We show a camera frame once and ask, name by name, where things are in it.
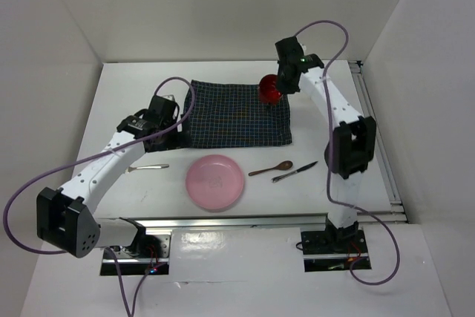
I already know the red mug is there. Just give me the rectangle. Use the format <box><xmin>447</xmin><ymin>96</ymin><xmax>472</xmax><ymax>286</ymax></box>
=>
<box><xmin>258</xmin><ymin>74</ymin><xmax>282</xmax><ymax>105</ymax></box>

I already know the dark checked cloth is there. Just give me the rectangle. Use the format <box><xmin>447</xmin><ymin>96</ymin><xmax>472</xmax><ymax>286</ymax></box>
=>
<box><xmin>180</xmin><ymin>80</ymin><xmax>292</xmax><ymax>149</ymax></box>

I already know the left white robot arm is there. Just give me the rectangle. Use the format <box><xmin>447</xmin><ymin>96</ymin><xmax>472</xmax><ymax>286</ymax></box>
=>
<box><xmin>36</xmin><ymin>95</ymin><xmax>180</xmax><ymax>258</ymax></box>

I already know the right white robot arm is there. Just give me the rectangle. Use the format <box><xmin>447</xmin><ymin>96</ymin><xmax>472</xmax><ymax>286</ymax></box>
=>
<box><xmin>275</xmin><ymin>36</ymin><xmax>376</xmax><ymax>252</ymax></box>

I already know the steel fork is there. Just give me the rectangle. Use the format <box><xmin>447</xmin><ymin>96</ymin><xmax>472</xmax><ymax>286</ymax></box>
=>
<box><xmin>125</xmin><ymin>164</ymin><xmax>169</xmax><ymax>173</ymax></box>

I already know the pink plate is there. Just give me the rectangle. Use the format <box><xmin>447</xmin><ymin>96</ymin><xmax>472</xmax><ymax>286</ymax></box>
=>
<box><xmin>185</xmin><ymin>154</ymin><xmax>245</xmax><ymax>211</ymax></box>

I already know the wooden spoon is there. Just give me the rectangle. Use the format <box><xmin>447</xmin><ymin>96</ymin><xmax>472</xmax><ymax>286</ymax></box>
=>
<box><xmin>248</xmin><ymin>160</ymin><xmax>293</xmax><ymax>177</ymax></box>

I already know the steel knife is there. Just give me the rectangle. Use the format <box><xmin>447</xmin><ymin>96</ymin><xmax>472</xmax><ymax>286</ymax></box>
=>
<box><xmin>271</xmin><ymin>161</ymin><xmax>318</xmax><ymax>183</ymax></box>

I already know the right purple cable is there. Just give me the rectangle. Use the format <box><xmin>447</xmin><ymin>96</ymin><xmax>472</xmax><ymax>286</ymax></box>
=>
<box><xmin>292</xmin><ymin>19</ymin><xmax>400</xmax><ymax>287</ymax></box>

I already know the aluminium front rail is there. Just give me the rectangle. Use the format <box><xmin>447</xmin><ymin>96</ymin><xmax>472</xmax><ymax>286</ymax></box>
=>
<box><xmin>57</xmin><ymin>212</ymin><xmax>335</xmax><ymax>232</ymax></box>

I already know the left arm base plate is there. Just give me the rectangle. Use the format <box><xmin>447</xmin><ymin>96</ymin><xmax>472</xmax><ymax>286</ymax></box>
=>
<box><xmin>111</xmin><ymin>229</ymin><xmax>171</xmax><ymax>276</ymax></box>

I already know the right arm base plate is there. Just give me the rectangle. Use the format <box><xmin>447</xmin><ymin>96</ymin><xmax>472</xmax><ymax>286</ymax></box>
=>
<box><xmin>295</xmin><ymin>229</ymin><xmax>371</xmax><ymax>272</ymax></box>

